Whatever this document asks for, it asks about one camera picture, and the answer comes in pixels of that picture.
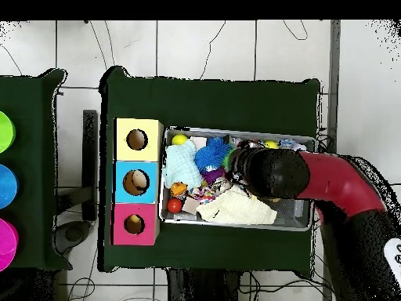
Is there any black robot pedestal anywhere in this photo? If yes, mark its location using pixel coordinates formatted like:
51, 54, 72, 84
167, 267, 240, 301

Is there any green spiky ball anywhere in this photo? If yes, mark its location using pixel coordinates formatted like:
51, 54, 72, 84
222, 148, 237, 171

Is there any silver mesh bin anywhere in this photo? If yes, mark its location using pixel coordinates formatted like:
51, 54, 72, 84
157, 125, 318, 232

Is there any dark grey rounded base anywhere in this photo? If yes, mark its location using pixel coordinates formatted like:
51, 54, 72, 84
54, 219, 92, 256

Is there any green plastic cup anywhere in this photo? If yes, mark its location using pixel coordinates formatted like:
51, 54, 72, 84
0, 111, 16, 154

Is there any magenta plastic cup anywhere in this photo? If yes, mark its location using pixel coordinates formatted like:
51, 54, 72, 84
0, 217, 20, 273

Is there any blue plastic cup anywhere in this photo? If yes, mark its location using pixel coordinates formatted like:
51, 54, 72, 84
0, 163, 20, 210

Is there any large blue spiky ball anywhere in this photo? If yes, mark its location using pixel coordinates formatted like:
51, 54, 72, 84
193, 145, 225, 172

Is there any black upright panel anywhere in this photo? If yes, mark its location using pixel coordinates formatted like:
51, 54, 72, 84
81, 109, 99, 222

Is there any mint waffle cloth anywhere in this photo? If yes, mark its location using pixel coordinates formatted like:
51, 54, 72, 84
161, 139, 204, 189

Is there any small blue spiky ball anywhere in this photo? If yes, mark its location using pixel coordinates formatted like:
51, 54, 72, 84
206, 136, 231, 156

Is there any grey metal rail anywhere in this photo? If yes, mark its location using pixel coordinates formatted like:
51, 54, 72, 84
325, 20, 342, 154

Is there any dark green table cloth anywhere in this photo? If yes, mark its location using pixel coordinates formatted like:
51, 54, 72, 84
98, 65, 321, 273
0, 68, 73, 270

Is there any cream waffle cloth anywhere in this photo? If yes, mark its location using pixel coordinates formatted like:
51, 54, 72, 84
196, 184, 279, 226

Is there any red ball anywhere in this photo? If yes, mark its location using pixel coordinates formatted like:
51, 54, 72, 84
166, 197, 183, 214

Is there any wooden box with three holes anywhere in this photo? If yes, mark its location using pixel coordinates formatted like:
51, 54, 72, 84
111, 117, 164, 247

